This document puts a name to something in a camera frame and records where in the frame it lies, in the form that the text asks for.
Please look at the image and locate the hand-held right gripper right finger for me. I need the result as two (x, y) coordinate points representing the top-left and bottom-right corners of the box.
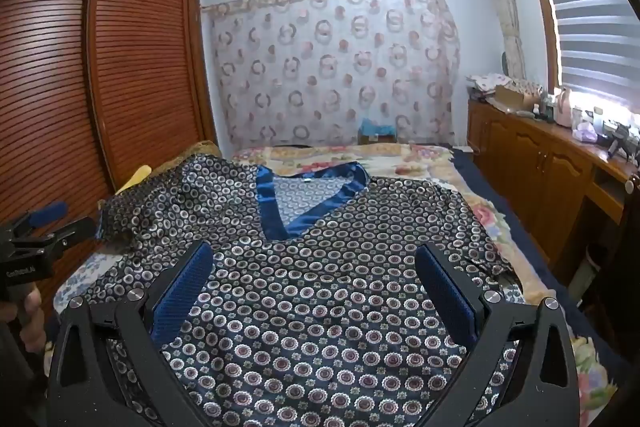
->
(414, 243), (582, 427)

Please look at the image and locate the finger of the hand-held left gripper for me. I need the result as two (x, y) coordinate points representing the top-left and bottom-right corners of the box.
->
(29, 216), (99, 254)
(10, 201), (69, 239)

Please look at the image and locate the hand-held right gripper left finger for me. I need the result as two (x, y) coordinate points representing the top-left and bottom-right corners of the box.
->
(47, 241), (216, 427)

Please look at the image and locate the blue circle-patterned satin shirt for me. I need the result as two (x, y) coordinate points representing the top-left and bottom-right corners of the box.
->
(82, 154), (526, 427)

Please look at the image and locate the person's left hand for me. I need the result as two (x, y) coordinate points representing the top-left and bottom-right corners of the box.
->
(19, 289), (49, 359)

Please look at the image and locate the blue white floral sheet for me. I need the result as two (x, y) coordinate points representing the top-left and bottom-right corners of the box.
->
(52, 254), (122, 310)

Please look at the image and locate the navy mattress cover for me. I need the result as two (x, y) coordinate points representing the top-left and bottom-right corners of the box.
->
(452, 149), (583, 305)

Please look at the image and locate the floral bed sheet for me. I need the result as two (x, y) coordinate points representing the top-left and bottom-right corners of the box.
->
(52, 142), (616, 408)

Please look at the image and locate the wooden sideboard cabinet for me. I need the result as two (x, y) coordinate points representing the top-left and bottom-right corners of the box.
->
(467, 99), (640, 298)

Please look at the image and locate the brown louvered wooden wardrobe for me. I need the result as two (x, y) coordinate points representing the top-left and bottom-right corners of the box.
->
(0, 0), (219, 308)

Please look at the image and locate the box with blue cloth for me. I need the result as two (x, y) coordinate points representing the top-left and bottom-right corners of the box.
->
(357, 117), (399, 146)

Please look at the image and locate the open cardboard box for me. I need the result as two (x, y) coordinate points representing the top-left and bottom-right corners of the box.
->
(492, 84), (543, 115)

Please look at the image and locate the floral cloth pile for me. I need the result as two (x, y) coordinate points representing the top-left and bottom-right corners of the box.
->
(467, 73), (543, 102)

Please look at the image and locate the pink bottle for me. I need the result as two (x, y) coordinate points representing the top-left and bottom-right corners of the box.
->
(555, 87), (574, 128)

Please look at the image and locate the black gadget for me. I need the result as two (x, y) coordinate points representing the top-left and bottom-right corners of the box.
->
(606, 122), (640, 158)

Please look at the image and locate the sheer circle-patterned curtain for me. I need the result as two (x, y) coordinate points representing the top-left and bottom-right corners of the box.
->
(200, 0), (463, 150)

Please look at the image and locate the beige floral side curtain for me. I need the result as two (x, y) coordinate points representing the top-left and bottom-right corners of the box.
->
(472, 0), (527, 80)

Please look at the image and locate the wooden window frame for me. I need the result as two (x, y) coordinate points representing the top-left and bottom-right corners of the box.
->
(515, 0), (563, 94)

